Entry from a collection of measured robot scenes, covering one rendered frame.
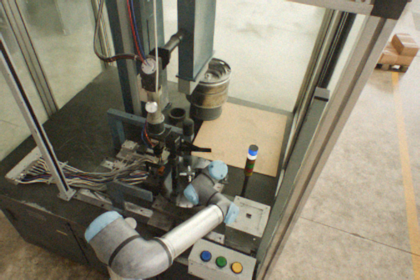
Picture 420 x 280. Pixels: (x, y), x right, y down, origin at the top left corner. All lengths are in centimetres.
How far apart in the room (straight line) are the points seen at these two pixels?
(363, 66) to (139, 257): 71
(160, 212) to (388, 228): 197
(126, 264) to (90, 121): 150
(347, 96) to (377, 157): 282
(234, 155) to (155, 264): 119
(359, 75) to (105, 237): 75
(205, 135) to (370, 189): 170
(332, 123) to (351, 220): 219
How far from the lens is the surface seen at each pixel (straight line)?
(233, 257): 146
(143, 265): 93
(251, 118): 227
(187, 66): 155
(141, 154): 184
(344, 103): 72
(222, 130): 214
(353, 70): 66
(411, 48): 488
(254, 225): 154
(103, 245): 96
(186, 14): 143
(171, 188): 156
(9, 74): 137
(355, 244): 279
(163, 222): 161
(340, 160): 330
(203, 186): 119
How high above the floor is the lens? 221
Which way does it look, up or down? 46 degrees down
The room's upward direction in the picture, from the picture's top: 4 degrees clockwise
